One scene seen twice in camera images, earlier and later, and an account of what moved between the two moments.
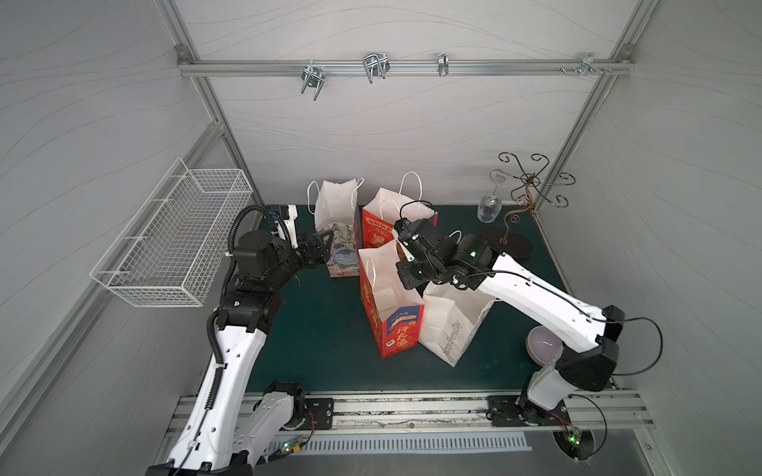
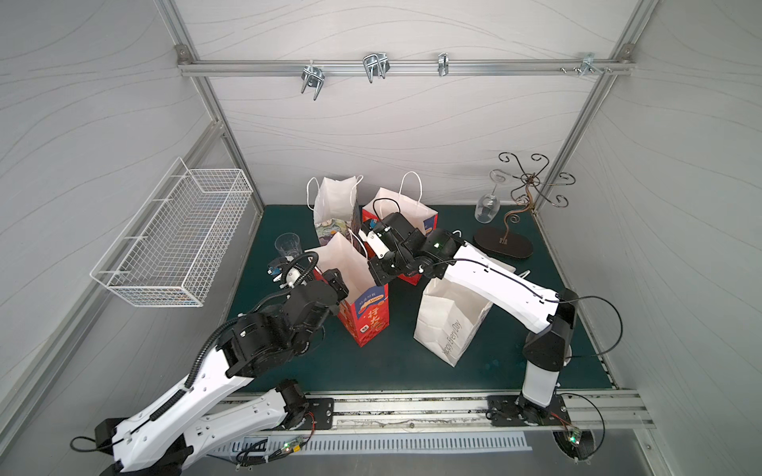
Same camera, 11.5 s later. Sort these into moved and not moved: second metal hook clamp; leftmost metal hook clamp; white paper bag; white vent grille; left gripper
Moved: left gripper
Not moved: leftmost metal hook clamp; white vent grille; white paper bag; second metal hook clamp
